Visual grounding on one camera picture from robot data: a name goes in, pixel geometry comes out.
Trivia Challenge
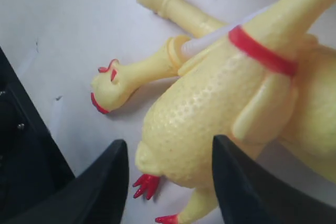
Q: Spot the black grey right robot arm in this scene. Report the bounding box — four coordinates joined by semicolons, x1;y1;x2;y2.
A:
1;54;335;223

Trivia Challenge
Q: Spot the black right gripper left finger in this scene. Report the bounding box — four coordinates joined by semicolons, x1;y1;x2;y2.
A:
8;140;129;224

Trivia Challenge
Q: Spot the yellow rubber chicken red collar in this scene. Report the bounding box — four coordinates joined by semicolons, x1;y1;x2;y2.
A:
132;0;336;224

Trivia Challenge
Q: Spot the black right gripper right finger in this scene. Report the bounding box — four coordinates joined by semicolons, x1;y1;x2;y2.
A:
212;135;335;224

